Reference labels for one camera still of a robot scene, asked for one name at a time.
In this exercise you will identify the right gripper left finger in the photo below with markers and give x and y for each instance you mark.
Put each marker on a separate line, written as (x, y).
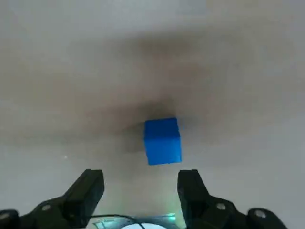
(74, 205)

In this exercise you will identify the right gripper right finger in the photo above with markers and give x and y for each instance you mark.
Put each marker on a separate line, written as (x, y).
(200, 205)

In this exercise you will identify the blue cube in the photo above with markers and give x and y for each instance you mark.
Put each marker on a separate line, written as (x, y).
(163, 143)

